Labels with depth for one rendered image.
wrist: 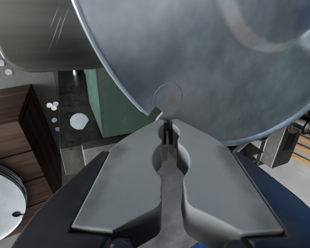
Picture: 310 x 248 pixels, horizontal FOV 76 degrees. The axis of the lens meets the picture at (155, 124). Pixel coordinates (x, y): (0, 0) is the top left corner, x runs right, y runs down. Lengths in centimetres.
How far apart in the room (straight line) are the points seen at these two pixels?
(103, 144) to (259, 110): 21
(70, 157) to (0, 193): 38
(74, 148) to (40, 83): 63
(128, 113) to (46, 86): 67
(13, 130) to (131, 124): 39
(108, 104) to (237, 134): 16
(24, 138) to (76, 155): 31
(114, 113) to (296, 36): 21
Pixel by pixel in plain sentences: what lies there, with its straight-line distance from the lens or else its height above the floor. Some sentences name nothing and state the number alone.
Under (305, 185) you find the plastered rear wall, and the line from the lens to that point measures 182.
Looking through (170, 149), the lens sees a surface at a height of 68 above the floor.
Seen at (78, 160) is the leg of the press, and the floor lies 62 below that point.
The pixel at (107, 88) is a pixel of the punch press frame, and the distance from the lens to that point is 27.
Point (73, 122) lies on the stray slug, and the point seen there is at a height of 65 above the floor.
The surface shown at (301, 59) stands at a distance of 22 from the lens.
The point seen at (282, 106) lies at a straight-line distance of 23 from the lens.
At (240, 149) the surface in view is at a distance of 20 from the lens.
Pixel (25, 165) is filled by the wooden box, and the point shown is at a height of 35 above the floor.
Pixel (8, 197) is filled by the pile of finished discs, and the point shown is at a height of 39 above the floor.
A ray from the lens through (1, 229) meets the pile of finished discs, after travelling 78.
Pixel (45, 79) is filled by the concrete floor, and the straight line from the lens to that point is 92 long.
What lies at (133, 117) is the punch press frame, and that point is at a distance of 29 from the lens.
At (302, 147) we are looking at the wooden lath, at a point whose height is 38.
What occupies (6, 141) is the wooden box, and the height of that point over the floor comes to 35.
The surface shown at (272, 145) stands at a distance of 33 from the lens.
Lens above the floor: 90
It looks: 54 degrees down
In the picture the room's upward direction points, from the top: 137 degrees clockwise
